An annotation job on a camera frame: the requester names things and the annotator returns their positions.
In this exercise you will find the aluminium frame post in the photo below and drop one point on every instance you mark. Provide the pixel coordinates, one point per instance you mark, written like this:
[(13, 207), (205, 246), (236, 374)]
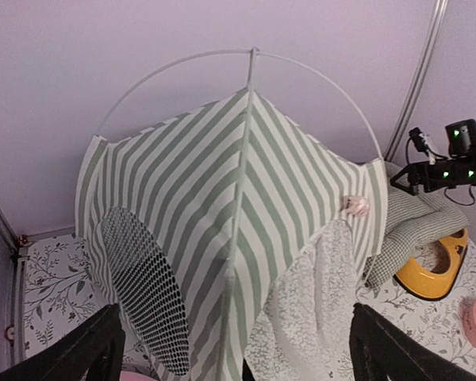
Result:
[(417, 82), (14, 332)]

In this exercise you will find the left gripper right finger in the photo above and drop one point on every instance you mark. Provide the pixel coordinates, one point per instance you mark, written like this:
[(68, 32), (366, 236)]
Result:
[(381, 351)]

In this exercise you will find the right aluminium frame post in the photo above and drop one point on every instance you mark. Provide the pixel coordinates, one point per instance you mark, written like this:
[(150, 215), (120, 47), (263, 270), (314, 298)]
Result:
[(417, 82)]

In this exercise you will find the green checkered cushion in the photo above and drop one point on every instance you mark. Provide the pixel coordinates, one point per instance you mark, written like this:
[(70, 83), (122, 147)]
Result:
[(410, 221)]

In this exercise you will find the striped pet tent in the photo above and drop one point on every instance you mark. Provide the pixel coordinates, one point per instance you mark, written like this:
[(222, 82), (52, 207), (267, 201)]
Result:
[(200, 332)]

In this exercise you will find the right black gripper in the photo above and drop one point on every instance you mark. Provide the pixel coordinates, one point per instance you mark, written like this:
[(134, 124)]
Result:
[(431, 177)]

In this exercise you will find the yellow double bowl holder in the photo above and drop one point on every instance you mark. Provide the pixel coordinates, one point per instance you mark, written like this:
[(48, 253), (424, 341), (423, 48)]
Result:
[(437, 283)]

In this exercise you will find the floral table mat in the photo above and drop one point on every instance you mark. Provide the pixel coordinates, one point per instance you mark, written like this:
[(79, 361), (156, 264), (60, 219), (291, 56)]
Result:
[(59, 297)]

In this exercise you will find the left aluminium frame post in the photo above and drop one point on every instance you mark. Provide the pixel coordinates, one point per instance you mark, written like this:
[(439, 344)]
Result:
[(14, 332)]

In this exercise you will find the pink plate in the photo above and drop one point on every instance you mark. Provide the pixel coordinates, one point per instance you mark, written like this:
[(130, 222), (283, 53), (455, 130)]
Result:
[(132, 376)]

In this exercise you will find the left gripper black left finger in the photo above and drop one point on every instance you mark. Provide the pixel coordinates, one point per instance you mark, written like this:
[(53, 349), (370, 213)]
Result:
[(92, 351)]

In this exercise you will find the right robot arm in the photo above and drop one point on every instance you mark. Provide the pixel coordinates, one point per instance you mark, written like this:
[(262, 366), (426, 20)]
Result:
[(461, 157)]

